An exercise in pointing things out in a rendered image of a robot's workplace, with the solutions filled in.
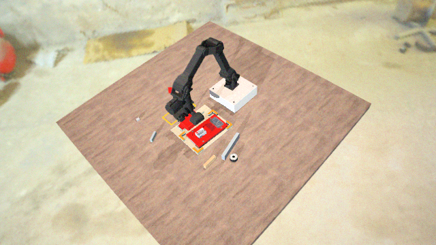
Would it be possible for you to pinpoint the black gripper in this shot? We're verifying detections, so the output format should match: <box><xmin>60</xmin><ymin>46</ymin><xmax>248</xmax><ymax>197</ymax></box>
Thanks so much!
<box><xmin>182</xmin><ymin>100</ymin><xmax>204</xmax><ymax>125</ymax></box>

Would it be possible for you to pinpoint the tan rectangular block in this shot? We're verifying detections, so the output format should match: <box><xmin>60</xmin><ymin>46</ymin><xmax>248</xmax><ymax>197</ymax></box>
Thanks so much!
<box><xmin>203</xmin><ymin>155</ymin><xmax>216</xmax><ymax>169</ymax></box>

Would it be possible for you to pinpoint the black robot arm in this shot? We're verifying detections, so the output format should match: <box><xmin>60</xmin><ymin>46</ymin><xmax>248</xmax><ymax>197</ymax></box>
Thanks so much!
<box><xmin>165</xmin><ymin>37</ymin><xmax>240</xmax><ymax>122</ymax></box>

